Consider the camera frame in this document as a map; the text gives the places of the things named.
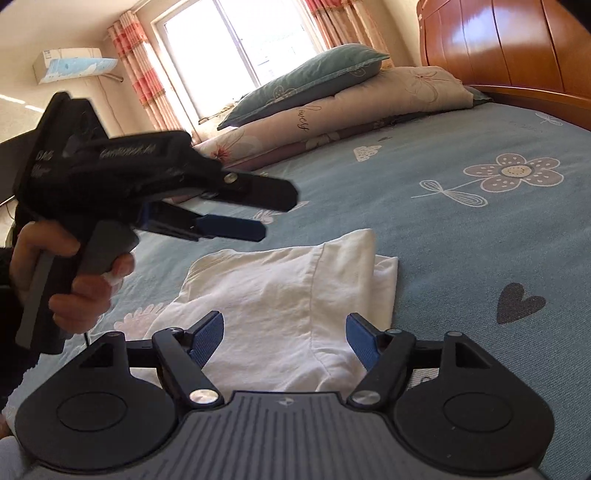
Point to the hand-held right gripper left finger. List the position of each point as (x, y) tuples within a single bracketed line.
[(210, 332)]

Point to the wall television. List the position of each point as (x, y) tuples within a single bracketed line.
[(11, 170)]

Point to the white printed t-shirt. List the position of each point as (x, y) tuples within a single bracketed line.
[(286, 286)]

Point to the teal floral pillow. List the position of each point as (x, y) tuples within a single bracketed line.
[(309, 81)]

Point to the person's left hand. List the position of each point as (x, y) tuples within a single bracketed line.
[(83, 300)]

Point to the dark green cushion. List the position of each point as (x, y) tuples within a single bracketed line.
[(478, 94)]

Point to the wooden headboard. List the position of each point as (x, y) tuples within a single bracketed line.
[(508, 41)]

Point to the pink striped curtain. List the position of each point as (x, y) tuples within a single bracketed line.
[(147, 78), (341, 23)]

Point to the blue floral bed sheet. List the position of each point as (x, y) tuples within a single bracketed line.
[(461, 240)]

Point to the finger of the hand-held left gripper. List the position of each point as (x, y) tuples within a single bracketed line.
[(226, 227)]

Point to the person's grey clothing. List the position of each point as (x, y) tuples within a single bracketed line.
[(11, 461)]

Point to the covered wall air conditioner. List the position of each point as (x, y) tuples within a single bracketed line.
[(74, 64)]

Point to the pink floral folded quilt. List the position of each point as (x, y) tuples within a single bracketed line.
[(369, 106)]

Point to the window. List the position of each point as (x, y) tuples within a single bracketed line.
[(231, 50)]

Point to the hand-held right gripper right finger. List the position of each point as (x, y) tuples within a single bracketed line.
[(362, 337)]

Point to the person's left forearm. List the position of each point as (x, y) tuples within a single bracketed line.
[(7, 323)]

